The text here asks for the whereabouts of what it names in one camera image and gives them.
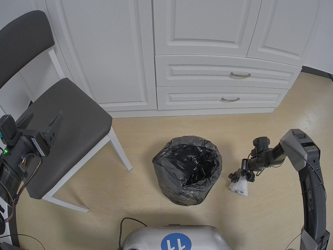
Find white wardrobe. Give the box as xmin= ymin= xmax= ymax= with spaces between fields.
xmin=31 ymin=0 xmax=323 ymax=118

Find black cable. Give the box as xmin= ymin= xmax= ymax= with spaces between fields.
xmin=118 ymin=217 xmax=149 ymax=250

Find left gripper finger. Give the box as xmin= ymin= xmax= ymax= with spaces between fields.
xmin=42 ymin=111 xmax=63 ymax=150
xmin=17 ymin=112 xmax=34 ymax=131

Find white printed wrapper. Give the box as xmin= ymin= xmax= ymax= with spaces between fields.
xmin=228 ymin=177 xmax=249 ymax=197

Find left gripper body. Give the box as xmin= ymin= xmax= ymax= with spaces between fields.
xmin=5 ymin=128 xmax=51 ymax=176

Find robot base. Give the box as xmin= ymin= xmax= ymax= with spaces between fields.
xmin=122 ymin=224 xmax=230 ymax=250

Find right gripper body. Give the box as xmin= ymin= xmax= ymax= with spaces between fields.
xmin=241 ymin=158 xmax=257 ymax=172

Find black plastic bag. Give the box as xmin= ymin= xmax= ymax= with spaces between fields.
xmin=152 ymin=136 xmax=223 ymax=206

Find white chair grey cushions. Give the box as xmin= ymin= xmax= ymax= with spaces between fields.
xmin=0 ymin=10 xmax=133 ymax=213

